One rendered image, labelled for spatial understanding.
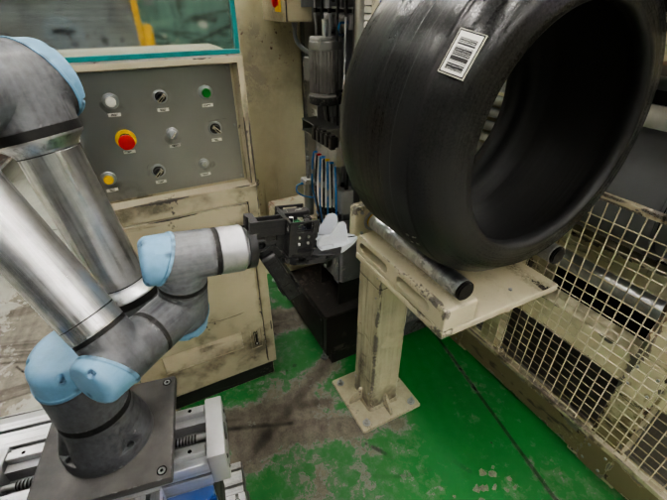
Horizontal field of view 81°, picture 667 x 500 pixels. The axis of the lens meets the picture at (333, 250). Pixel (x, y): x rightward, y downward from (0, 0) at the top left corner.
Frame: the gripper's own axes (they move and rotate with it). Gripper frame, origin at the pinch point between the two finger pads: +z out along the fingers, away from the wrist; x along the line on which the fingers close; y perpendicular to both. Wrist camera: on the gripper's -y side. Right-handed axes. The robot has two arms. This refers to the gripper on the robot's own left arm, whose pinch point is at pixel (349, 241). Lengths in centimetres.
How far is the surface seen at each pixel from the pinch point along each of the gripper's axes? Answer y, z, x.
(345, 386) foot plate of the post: -96, 35, 40
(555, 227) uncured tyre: 3.5, 41.7, -12.6
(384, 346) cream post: -62, 38, 25
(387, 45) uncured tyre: 32.9, 4.2, 3.8
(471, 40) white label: 34.9, 7.0, -11.0
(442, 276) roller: -7.8, 19.7, -6.5
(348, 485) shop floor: -100, 17, 4
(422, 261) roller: -7.9, 19.6, -0.1
